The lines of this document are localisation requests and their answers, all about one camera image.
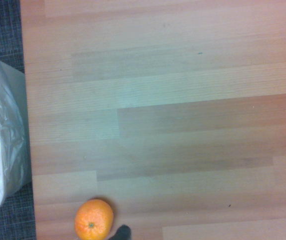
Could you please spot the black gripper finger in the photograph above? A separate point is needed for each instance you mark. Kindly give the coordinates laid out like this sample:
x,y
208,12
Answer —
x,y
123,233

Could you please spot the orange tangerine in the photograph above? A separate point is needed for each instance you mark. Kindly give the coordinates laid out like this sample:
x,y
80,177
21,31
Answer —
x,y
94,220

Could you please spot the bin with clear plastic bag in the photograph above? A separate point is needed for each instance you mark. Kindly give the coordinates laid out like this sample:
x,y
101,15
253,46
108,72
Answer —
x,y
5,130

